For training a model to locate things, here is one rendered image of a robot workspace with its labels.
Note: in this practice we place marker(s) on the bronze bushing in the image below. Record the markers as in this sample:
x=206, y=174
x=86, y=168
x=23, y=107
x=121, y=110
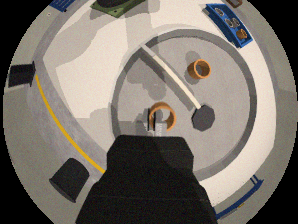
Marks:
x=171, y=119
x=205, y=67
x=240, y=33

